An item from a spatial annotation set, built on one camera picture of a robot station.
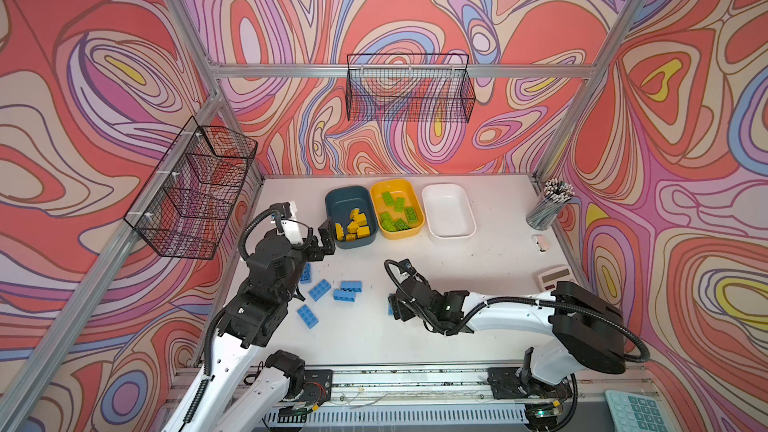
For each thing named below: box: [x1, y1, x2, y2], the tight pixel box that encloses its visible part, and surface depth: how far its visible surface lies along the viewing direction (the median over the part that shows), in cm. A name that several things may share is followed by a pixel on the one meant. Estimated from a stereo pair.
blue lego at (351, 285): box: [341, 280, 362, 292], surface depth 90 cm
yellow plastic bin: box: [370, 179, 425, 240], surface depth 111 cm
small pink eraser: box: [532, 234, 550, 253], surface depth 101 cm
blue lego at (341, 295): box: [333, 289, 356, 302], surface depth 88 cm
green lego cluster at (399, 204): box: [394, 197, 405, 213], surface depth 113 cm
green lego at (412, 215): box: [405, 207, 418, 223], surface depth 107 cm
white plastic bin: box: [422, 183, 477, 240], surface depth 109 cm
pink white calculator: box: [537, 265, 577, 292], surface depth 92 cm
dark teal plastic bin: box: [325, 186, 378, 249], surface depth 108 cm
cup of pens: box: [526, 178, 575, 231], surface depth 97 cm
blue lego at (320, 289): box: [308, 279, 332, 302], surface depth 90 cm
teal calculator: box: [605, 390, 668, 432], surface depth 70 cm
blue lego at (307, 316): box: [296, 304, 319, 329], surface depth 85 cm
